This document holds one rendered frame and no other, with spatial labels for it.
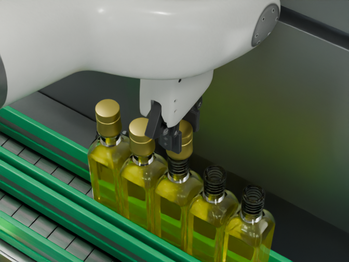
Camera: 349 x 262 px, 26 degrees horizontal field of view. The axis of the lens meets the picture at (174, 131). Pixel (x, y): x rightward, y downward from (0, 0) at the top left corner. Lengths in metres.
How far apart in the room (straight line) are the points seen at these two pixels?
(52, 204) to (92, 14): 0.61
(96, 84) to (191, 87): 0.46
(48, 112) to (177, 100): 0.59
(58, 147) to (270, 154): 0.38
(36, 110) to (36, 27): 0.81
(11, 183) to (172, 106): 0.48
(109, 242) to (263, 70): 0.39
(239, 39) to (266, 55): 0.27
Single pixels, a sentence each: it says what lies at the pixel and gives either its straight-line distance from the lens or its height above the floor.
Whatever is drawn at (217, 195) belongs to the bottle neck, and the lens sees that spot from 1.01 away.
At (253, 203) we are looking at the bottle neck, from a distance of 0.97.
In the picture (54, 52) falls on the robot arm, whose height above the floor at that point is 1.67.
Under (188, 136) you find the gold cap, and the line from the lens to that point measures 0.96.
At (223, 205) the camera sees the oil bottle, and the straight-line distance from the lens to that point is 1.03.
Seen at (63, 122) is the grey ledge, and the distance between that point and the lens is 1.40.
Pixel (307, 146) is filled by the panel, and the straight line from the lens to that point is 1.06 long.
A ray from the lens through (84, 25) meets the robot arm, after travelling 0.65.
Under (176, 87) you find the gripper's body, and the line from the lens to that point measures 0.84.
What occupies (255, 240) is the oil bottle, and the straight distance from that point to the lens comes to 1.01.
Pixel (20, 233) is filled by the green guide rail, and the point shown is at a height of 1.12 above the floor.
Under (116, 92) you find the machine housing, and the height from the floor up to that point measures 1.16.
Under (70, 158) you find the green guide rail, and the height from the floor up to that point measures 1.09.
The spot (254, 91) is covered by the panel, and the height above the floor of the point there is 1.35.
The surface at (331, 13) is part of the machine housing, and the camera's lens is 0.90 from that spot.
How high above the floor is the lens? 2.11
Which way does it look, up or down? 50 degrees down
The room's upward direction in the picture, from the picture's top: straight up
